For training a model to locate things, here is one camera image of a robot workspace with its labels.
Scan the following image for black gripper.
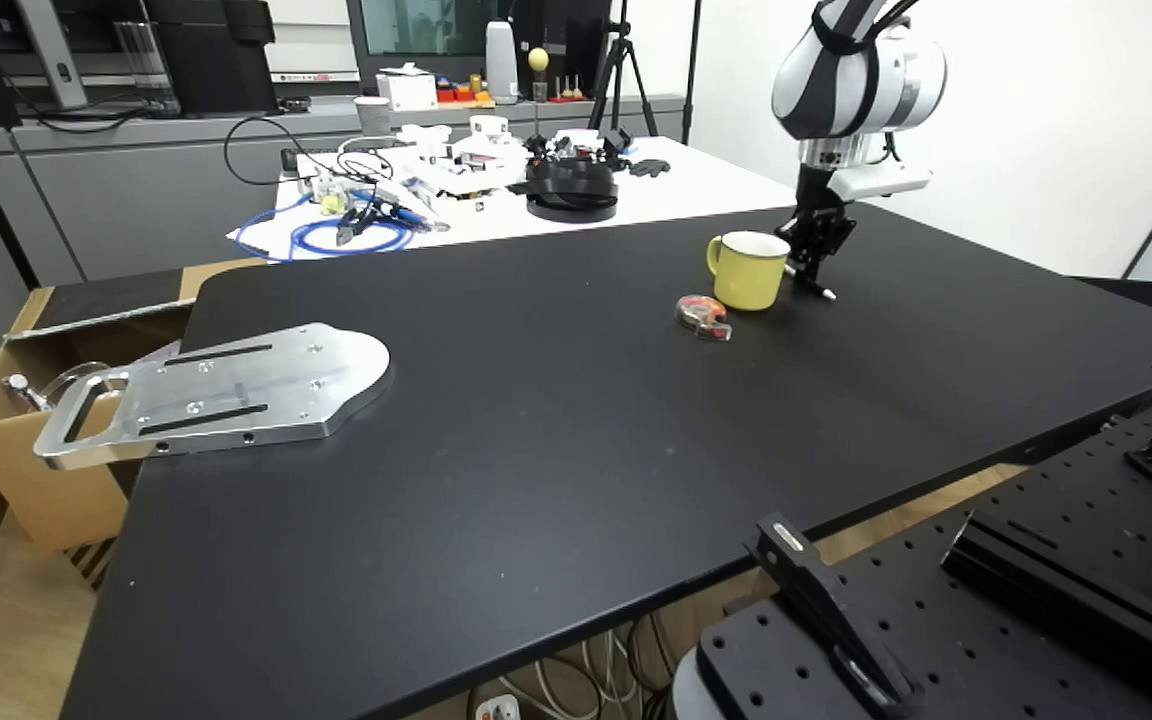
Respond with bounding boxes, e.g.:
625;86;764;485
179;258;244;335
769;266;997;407
790;163;862;303

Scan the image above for yellow enamel mug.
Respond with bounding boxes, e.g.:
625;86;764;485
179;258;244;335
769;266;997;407
705;227;796;317

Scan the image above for white table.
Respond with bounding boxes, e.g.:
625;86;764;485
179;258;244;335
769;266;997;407
223;127;799;266

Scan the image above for black game controllers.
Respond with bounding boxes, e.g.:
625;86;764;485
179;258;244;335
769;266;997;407
599;124;671;181

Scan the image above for thin black stand pole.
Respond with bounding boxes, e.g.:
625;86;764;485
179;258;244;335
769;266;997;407
676;0;708;143

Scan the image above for black round headset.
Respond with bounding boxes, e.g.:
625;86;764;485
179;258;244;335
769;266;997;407
521;142;625;225

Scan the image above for white electronics clutter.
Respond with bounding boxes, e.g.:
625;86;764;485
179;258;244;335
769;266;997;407
294;116;533;216

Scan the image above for white cylinder bottle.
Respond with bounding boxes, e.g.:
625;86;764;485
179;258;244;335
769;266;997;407
485;15;525;108

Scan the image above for small red objects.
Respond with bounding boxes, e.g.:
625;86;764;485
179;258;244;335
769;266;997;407
434;78;487;114

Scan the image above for black perforated breadboard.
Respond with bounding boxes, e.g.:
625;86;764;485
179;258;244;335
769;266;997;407
671;346;1152;720

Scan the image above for small white box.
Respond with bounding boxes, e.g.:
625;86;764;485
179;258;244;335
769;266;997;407
372;61;441;116

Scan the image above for dark glass window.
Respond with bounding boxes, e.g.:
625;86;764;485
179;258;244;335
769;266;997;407
347;0;622;86

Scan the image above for silver metal plate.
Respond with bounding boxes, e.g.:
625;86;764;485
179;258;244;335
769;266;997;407
30;319;392;474

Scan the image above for black computer tower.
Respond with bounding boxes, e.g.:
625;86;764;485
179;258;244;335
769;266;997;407
149;0;282;116

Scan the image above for grey cabinet counter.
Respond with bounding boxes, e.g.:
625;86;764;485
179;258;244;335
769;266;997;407
0;91;689;404

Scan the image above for large brown cardboard box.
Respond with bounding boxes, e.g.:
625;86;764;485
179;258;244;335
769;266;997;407
0;258;271;556

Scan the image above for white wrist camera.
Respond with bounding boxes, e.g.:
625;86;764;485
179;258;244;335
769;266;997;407
829;132;934;204

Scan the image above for black camera tripod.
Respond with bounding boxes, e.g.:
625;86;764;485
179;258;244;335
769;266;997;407
587;0;662;135

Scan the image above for black clamp bracket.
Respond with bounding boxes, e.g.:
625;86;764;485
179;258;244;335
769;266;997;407
748;511;920;717

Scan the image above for white cable bundle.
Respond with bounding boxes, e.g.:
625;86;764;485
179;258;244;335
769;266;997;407
470;626;689;720

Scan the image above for blue coiled cable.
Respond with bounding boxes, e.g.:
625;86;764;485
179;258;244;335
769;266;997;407
290;197;420;262

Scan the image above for black cable loop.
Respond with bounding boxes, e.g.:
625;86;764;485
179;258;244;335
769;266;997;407
219;114;308;191

